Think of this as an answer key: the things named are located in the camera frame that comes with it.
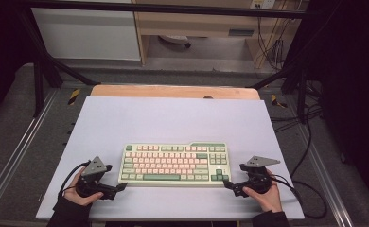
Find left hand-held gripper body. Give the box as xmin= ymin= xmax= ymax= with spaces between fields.
xmin=75 ymin=156 xmax=117 ymax=201

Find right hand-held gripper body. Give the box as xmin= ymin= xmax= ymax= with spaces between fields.
xmin=238 ymin=155 xmax=282 ymax=195

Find cream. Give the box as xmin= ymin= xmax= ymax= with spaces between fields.
xmin=117 ymin=141 xmax=233 ymax=189

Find person's left hand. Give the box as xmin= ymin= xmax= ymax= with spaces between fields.
xmin=62 ymin=168 xmax=105 ymax=208

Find person's right hand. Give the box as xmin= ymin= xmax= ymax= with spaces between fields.
xmin=242 ymin=169 xmax=284 ymax=213

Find yellow and black floor tape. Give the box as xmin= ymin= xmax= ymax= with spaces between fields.
xmin=66 ymin=88 xmax=81 ymax=107
xmin=270 ymin=94 xmax=289 ymax=109

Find white board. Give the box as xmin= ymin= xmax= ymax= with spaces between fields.
xmin=35 ymin=96 xmax=306 ymax=221

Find wooden table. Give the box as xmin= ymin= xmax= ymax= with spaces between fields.
xmin=90 ymin=84 xmax=261 ymax=101

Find white cabinet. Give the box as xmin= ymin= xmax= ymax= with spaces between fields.
xmin=30 ymin=7 xmax=142 ymax=61

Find office chair base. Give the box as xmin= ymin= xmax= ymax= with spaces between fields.
xmin=157 ymin=34 xmax=193 ymax=50

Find light wooden desk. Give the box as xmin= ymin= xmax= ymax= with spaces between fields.
xmin=131 ymin=0 xmax=310 ymax=69

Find white power strip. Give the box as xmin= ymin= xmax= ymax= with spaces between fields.
xmin=249 ymin=0 xmax=277 ymax=10

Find left hand-held gripper black cable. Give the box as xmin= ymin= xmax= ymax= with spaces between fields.
xmin=57 ymin=160 xmax=92 ymax=199

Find hand-held gripper black cable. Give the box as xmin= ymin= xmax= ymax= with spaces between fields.
xmin=57 ymin=160 xmax=92 ymax=199
xmin=269 ymin=174 xmax=328 ymax=220

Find right hand-held gripper black cable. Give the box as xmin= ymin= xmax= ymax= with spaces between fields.
xmin=269 ymin=174 xmax=328 ymax=220

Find aluminium floor rail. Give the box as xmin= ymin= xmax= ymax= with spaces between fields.
xmin=0 ymin=89 xmax=60 ymax=216
xmin=293 ymin=103 xmax=355 ymax=227

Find black floor cables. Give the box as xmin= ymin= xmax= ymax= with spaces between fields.
xmin=269 ymin=79 xmax=325 ymax=134

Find black metal frame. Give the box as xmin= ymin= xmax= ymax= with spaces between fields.
xmin=14 ymin=0 xmax=320 ymax=125

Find hanging cable bundle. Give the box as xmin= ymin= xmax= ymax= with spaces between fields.
xmin=255 ymin=16 xmax=290 ymax=72

